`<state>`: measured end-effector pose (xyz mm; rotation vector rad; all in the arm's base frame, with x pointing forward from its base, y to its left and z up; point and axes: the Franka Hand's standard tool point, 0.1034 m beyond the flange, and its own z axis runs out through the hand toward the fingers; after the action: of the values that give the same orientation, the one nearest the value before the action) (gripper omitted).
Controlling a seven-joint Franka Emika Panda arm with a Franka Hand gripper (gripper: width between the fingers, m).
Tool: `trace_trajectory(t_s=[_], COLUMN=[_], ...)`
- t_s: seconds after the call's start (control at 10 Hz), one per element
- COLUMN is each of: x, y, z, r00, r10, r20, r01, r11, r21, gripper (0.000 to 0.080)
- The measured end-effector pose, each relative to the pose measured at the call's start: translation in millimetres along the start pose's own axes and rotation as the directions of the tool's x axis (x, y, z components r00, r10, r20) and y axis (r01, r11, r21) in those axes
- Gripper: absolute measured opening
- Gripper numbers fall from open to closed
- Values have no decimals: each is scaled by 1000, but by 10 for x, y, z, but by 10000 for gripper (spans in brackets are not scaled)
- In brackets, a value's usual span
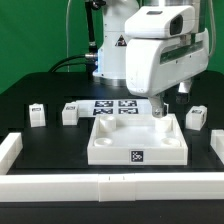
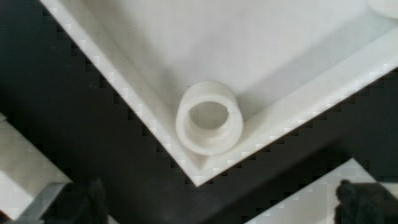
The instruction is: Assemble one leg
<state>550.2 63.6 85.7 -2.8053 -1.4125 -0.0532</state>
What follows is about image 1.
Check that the white obstacle fence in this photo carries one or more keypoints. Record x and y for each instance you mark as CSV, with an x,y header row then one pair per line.
x,y
101,187

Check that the white square tabletop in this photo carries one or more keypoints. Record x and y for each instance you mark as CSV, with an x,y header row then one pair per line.
x,y
136,139

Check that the black camera pole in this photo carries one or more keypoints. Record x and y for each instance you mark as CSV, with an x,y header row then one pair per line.
x,y
91,5

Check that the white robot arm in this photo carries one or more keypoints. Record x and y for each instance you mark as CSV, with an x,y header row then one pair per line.
x,y
124,20

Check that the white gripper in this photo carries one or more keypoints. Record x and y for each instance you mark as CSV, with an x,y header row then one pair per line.
x,y
153,66

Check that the white sheet with fiducial markers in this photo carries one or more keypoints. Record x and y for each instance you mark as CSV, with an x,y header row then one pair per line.
x,y
91,108

